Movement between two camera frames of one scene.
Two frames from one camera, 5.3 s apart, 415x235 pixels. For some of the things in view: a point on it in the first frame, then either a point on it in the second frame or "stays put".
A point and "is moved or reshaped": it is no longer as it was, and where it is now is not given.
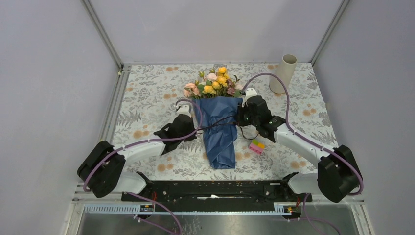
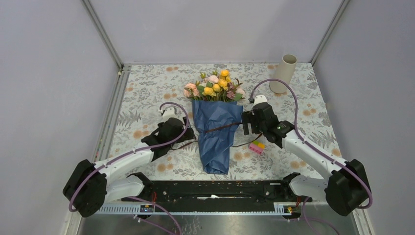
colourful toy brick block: (257, 146) stays put
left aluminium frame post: (94, 16) stays put
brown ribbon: (219, 123) -> (218, 129)
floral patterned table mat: (152, 94) stays put
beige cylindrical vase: (285, 71) stays put
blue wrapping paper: (217, 117) is moved or reshaped
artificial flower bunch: (218, 83) is moved or reshaped
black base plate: (213, 196) stays put
